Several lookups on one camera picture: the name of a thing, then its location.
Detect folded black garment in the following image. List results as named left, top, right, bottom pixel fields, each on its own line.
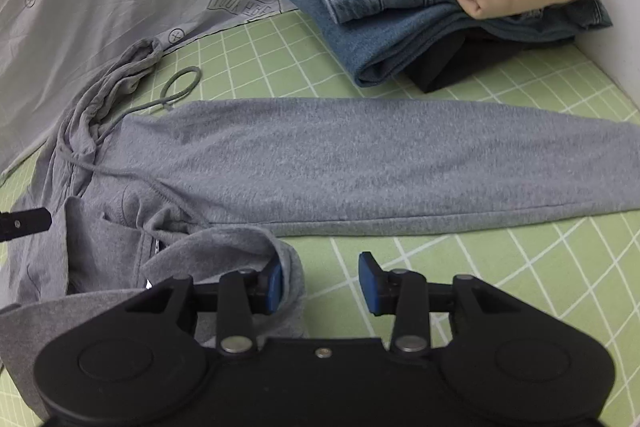
left=404, top=31, right=576, bottom=94

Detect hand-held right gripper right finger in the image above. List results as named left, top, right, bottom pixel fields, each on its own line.
left=357, top=251, right=521, bottom=355

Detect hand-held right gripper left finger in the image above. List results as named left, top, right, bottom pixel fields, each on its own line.
left=127, top=252, right=286, bottom=355

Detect green checked bed sheet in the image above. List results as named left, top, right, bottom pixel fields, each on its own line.
left=0, top=9, right=640, bottom=427

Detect grey zip hoodie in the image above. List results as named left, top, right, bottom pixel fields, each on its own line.
left=0, top=38, right=640, bottom=427

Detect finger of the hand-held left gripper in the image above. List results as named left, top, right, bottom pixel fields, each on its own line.
left=0, top=207, right=53, bottom=244

